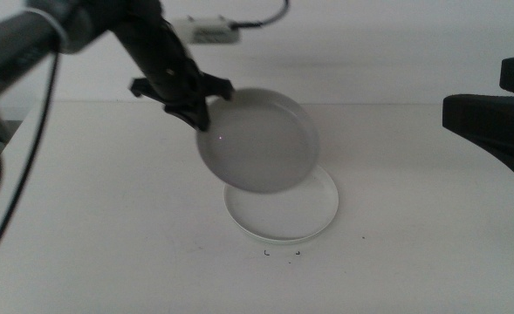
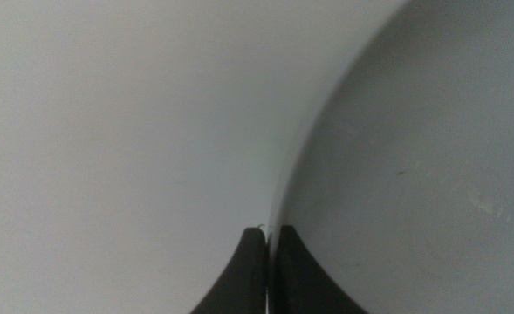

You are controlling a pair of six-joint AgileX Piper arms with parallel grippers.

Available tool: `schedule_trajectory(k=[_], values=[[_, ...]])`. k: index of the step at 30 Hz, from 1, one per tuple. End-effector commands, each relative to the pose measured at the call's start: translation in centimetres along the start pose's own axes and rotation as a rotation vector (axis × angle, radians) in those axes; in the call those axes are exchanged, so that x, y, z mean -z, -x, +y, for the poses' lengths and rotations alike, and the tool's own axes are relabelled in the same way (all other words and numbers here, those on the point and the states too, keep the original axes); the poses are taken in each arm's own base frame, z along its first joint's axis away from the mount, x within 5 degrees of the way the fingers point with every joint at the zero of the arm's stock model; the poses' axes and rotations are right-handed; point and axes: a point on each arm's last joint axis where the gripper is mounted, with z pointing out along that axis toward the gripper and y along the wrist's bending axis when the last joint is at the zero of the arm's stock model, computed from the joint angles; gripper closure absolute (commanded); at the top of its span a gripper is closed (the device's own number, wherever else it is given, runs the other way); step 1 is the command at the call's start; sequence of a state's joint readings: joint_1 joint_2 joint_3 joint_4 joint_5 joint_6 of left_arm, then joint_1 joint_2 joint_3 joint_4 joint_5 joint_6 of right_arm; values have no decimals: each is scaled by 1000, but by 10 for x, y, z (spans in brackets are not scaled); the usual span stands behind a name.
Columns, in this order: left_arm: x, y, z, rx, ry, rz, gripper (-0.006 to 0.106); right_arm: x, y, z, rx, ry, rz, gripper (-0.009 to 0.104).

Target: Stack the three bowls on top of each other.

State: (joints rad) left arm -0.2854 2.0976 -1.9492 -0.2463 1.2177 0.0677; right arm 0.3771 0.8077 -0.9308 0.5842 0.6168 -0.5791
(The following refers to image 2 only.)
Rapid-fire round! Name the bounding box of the grey shallow bowl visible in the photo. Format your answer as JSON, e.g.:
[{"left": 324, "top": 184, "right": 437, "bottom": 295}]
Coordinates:
[{"left": 267, "top": 0, "right": 514, "bottom": 314}]

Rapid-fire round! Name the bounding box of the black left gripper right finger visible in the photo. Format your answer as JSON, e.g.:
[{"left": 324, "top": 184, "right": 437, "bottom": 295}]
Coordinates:
[{"left": 272, "top": 224, "right": 370, "bottom": 314}]

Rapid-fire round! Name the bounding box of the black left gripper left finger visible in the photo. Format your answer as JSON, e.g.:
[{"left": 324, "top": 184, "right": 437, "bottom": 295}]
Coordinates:
[{"left": 189, "top": 226, "right": 269, "bottom": 314}]

